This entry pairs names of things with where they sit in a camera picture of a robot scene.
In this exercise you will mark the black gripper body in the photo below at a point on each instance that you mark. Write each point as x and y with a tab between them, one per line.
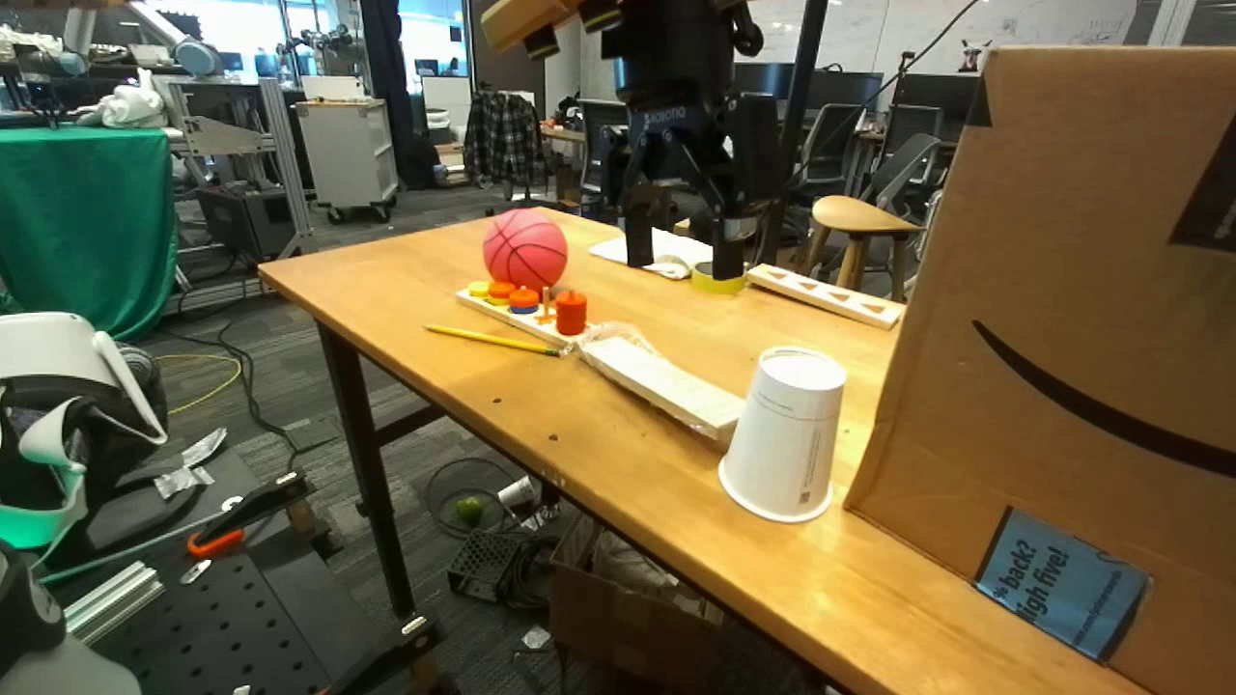
699	181

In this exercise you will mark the pink rubber basketball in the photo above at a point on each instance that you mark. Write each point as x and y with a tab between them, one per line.
527	248

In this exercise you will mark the Franka robot arm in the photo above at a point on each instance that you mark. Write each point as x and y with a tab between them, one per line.
682	62

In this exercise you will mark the green tennis ball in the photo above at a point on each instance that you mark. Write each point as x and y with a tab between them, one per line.
467	510

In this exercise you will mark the yellow green plastic object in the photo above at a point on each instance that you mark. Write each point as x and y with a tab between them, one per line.
717	284

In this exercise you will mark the white cloth towel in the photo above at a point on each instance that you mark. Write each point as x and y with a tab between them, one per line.
668	248

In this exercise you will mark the small red object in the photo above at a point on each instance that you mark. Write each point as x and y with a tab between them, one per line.
570	309

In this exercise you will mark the white wooden shape puzzle board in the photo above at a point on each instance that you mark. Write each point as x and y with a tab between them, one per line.
824	295

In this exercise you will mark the round wooden stool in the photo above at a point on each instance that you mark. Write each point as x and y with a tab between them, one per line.
858	218

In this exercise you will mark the wooden number peg board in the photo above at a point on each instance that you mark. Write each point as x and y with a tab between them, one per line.
522	320

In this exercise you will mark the white flat board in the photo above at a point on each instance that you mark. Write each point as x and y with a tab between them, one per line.
663	379

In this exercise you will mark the plaid shirt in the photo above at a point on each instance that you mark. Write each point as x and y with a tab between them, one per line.
504	136

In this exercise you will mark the yellow pencil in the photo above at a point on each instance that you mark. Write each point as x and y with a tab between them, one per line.
491	339

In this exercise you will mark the white paper cup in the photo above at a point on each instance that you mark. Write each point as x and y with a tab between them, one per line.
785	435

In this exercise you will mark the white rolling cart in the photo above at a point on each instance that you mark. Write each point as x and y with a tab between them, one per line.
350	157

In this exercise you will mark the large cardboard shipping box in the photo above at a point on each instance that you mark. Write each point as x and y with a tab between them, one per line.
1084	335

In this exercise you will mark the green cloth covered table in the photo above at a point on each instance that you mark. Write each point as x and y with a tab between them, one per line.
79	218

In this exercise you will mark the white VR headset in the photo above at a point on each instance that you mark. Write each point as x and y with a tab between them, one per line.
59	412

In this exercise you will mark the black table leg frame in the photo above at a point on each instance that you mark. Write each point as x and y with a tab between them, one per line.
370	487

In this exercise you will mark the aluminium rail piece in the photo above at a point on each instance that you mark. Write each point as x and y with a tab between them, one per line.
110	601

